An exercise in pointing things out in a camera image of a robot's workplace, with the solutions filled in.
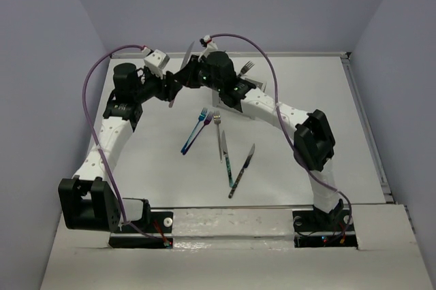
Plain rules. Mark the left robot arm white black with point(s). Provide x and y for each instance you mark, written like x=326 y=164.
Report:
x=90 y=200

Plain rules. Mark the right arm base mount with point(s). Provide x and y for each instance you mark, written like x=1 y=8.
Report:
x=308 y=233

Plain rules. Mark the plain silver fork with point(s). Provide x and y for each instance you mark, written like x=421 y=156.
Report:
x=217 y=122

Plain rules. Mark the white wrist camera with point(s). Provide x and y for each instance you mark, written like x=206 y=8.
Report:
x=156 y=62
x=209 y=46

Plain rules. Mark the blue iridescent fork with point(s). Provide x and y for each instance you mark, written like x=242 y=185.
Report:
x=201 y=118

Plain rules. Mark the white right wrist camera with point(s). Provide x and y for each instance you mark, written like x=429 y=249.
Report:
x=209 y=46

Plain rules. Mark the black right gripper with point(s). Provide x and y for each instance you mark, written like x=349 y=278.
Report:
x=187 y=77

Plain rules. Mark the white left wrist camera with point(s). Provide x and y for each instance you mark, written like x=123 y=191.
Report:
x=156 y=62

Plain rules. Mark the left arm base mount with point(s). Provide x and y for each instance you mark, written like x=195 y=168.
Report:
x=153 y=231

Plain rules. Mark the white perforated utensil caddy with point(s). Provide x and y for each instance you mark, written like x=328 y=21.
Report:
x=251 y=101

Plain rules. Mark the silver knife black speckled handle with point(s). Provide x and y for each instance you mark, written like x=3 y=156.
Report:
x=242 y=171

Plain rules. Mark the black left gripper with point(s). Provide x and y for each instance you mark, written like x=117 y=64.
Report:
x=165 y=93

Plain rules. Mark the silver knife pink handle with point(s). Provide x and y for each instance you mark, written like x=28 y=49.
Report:
x=183 y=64

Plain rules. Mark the silver fork black riveted handle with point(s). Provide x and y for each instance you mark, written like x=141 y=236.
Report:
x=245 y=68

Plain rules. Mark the silver knife teal marbled handle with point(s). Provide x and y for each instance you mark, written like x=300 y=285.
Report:
x=227 y=158

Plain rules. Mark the purple iridescent fork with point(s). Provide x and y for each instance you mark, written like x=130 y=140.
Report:
x=203 y=124

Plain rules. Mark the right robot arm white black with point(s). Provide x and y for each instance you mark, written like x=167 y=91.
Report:
x=309 y=132

